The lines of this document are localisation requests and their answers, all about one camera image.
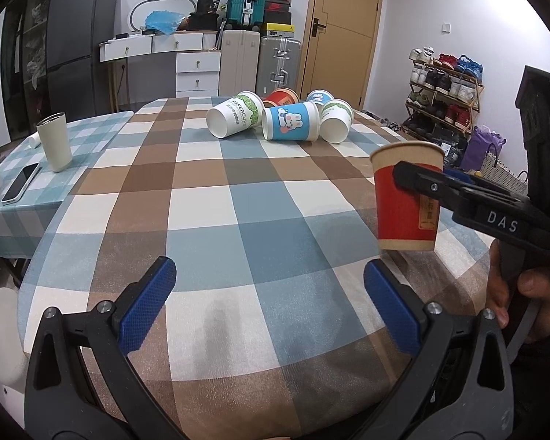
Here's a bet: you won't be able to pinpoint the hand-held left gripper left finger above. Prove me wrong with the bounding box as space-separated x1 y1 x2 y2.
24 257 188 440

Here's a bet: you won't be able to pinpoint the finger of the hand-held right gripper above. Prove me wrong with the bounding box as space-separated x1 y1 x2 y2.
444 168 530 201
392 160 550 257

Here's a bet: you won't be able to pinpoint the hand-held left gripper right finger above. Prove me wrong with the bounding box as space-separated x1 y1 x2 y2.
363 259 516 440

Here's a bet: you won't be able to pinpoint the white paper cup green band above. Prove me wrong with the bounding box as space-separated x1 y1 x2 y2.
319 98 354 143

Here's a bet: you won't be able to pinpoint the blue paper cup rabbit print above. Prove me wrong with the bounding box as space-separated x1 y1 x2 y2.
261 101 322 142

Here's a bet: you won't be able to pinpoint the orange red paper cup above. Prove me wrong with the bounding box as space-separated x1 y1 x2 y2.
262 87 300 109

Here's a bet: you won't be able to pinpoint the white paper cup green print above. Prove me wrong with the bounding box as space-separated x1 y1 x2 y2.
206 91 265 139

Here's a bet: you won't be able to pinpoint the person's right hand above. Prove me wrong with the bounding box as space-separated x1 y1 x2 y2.
486 241 550 344

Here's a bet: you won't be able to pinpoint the purple bag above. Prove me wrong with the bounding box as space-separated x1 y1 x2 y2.
459 124 506 173

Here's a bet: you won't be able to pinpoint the woven basket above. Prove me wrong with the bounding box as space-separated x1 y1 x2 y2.
480 143 531 194

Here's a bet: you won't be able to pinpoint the wooden shoe rack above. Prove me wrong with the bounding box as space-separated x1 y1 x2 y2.
402 57 485 144

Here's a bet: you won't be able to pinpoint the rows of assorted shoes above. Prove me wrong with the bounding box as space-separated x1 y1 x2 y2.
403 47 484 143

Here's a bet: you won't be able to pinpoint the brown blue checked tablecloth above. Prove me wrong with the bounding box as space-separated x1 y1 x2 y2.
17 96 492 440

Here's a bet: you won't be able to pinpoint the white chair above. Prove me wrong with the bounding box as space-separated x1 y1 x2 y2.
0 286 34 388

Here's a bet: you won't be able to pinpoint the teal checked tablecloth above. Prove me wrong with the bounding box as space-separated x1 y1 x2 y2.
0 110 136 264

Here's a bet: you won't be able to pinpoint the smartphone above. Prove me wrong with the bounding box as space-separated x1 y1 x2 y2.
0 162 42 206

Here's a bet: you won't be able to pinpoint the wooden door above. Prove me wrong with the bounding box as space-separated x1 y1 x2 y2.
301 0 386 109

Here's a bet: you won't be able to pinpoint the cream tumbler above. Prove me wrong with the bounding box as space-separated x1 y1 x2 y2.
36 112 73 173

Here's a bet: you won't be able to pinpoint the silver suitcase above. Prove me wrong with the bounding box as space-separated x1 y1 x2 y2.
256 35 303 95

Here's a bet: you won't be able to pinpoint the yellow black shoe box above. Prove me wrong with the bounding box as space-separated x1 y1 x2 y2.
261 22 296 38

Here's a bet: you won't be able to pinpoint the beige suitcase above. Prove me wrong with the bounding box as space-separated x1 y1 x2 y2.
219 29 262 98

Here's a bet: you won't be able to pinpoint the white dresser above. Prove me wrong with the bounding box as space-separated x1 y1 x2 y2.
98 30 222 100

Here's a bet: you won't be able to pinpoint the dark grey refrigerator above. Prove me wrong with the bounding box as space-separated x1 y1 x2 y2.
45 0 120 122

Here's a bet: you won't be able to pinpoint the blue plastic bag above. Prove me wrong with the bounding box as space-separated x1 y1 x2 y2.
144 9 185 36

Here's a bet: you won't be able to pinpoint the oval mirror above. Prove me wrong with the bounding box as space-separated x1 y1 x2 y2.
128 0 198 34

